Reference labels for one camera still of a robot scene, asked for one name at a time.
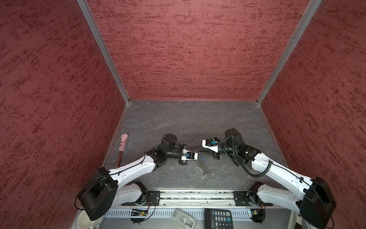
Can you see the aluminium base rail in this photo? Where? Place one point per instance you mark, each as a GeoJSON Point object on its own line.
{"type": "Point", "coordinates": [222, 198]}

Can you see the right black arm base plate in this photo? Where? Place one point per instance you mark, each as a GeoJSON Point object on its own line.
{"type": "Point", "coordinates": [243, 199]}

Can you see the pink paw back scratcher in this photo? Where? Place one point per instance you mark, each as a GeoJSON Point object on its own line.
{"type": "Point", "coordinates": [123, 142]}

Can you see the grey plastic device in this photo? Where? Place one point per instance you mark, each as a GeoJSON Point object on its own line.
{"type": "Point", "coordinates": [183, 219]}

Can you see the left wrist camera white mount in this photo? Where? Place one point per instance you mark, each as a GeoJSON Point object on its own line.
{"type": "Point", "coordinates": [188, 155]}

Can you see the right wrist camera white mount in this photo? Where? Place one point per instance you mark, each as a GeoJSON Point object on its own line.
{"type": "Point", "coordinates": [210, 144]}

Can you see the white ceramic mug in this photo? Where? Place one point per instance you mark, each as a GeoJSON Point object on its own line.
{"type": "Point", "coordinates": [84, 222]}

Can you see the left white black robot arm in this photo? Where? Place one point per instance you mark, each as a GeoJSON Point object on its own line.
{"type": "Point", "coordinates": [110, 188]}

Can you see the black desk calculator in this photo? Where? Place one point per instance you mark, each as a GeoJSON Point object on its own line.
{"type": "Point", "coordinates": [218, 219]}

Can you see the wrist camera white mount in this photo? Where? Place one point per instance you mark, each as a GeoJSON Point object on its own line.
{"type": "Point", "coordinates": [188, 155]}
{"type": "Point", "coordinates": [210, 144]}

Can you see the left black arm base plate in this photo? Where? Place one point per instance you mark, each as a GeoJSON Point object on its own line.
{"type": "Point", "coordinates": [149, 197]}

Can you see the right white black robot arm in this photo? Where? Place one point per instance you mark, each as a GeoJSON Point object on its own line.
{"type": "Point", "coordinates": [309, 197]}

